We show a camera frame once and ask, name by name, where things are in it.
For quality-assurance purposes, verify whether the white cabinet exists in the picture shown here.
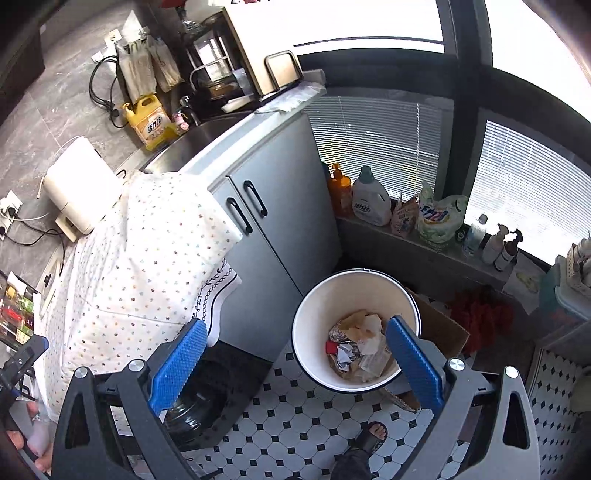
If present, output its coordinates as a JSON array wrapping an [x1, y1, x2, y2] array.
[[178, 108, 343, 363]]

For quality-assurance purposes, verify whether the white countertop appliance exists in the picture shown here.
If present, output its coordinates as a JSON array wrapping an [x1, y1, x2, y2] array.
[[41, 137, 123, 241]]

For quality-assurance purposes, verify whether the white round waste bin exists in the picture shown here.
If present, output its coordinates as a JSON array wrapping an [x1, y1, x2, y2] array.
[[292, 269, 422, 394]]

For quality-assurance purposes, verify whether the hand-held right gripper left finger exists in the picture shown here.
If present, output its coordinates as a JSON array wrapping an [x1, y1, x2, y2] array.
[[51, 318, 209, 480]]

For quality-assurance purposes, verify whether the white window blind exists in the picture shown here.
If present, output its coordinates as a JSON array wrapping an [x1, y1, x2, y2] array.
[[464, 120, 591, 265], [305, 95, 445, 200]]

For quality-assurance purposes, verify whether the dark pump bottle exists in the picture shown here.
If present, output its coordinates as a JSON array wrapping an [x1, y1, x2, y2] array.
[[494, 228, 524, 272]]

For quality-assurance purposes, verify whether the dark round glass door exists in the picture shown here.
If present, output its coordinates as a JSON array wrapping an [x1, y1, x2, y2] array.
[[163, 382, 228, 452]]

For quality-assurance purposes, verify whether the steel sink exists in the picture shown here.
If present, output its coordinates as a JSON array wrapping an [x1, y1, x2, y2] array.
[[141, 113, 252, 175]]

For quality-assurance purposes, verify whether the grey window ledge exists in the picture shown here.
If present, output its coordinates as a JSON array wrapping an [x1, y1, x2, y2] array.
[[336, 213, 546, 301]]

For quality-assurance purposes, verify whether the black dish rack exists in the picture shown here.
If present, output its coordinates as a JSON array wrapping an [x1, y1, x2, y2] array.
[[184, 13, 279, 117]]

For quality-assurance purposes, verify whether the paper trash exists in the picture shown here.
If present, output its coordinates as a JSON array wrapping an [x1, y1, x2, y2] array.
[[358, 332, 394, 376]]

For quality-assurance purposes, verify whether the pale green plastic basket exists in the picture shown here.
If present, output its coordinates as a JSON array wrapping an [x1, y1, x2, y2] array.
[[539, 234, 591, 315]]

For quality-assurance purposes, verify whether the white paper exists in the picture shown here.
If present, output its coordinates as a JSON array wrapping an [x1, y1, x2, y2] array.
[[334, 344, 366, 371]]

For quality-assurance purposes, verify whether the green and white refill pouch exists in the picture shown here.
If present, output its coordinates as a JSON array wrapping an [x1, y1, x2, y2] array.
[[416, 181, 468, 253]]

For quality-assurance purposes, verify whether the white cloth with black trim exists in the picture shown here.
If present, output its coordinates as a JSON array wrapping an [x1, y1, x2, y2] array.
[[193, 259, 243, 348]]

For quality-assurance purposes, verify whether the clear plastic sheet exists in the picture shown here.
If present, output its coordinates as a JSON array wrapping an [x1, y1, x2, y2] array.
[[256, 82, 327, 114]]

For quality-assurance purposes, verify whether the black cabinet handle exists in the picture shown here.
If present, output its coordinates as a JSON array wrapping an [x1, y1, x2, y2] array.
[[243, 180, 269, 218], [226, 198, 254, 235]]

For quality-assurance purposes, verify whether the white pump bottle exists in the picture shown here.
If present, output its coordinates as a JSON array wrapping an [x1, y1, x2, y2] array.
[[481, 224, 507, 265]]

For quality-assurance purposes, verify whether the person's right leg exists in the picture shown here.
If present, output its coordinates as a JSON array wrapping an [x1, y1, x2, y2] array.
[[330, 445, 373, 480]]

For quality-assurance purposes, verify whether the brown paper scrap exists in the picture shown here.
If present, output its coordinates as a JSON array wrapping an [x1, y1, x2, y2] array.
[[342, 311, 385, 343]]

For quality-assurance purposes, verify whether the dark faucet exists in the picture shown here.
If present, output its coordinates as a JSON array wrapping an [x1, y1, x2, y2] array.
[[179, 95, 202, 126]]

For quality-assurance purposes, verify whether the black sandal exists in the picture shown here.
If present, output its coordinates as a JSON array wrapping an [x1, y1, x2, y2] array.
[[350, 420, 389, 456]]

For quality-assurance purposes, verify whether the brown paper bag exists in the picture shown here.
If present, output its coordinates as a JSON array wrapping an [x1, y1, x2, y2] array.
[[147, 36, 184, 94]]

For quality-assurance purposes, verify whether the clear bottle with black cap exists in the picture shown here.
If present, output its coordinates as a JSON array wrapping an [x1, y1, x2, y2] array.
[[462, 213, 488, 257]]

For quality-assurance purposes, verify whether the white dotted cloth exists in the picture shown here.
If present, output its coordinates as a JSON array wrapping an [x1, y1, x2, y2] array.
[[34, 172, 243, 423]]

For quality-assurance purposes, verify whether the yellow detergent bottle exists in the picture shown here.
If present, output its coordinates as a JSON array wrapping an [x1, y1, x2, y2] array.
[[122, 93, 178, 152]]

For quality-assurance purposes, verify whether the crumpled foil wrapper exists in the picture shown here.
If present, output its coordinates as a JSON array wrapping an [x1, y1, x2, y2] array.
[[329, 324, 356, 346]]

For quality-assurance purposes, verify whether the tray of colourful packets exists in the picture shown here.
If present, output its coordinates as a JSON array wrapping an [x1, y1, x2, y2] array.
[[0, 271, 40, 345]]

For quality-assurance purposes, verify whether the person's left hand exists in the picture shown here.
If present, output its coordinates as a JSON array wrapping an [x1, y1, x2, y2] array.
[[0, 399, 55, 476]]

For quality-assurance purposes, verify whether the white dish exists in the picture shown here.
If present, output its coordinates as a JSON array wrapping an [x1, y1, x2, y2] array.
[[221, 96, 257, 113]]

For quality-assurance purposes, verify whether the black power cable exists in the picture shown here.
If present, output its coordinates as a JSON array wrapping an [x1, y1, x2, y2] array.
[[0, 213, 66, 247], [88, 56, 129, 128]]

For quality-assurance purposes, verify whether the pink refill pouch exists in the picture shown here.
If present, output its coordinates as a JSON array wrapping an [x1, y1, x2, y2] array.
[[391, 193, 420, 237]]

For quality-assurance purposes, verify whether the white detergent jug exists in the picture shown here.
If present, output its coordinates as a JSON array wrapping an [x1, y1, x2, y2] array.
[[352, 165, 393, 226]]

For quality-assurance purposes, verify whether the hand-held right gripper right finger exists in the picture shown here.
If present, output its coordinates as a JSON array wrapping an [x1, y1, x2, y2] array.
[[385, 315, 542, 480]]

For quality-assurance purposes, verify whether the red cloth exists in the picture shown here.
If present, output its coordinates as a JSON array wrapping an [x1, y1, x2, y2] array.
[[447, 285, 514, 354]]

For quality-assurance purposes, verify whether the clear plastic bag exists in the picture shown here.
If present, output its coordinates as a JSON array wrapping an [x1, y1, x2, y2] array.
[[115, 34, 158, 105]]

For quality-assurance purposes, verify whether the orange bottle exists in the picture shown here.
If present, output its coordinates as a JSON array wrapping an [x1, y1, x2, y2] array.
[[328, 162, 354, 217]]

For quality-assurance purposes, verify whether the small black-rimmed cutting board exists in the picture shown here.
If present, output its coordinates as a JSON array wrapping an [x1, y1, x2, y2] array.
[[264, 50, 304, 91]]

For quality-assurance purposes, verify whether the large wooden board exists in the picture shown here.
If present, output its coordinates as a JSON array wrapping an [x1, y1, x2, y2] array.
[[224, 4, 306, 97]]

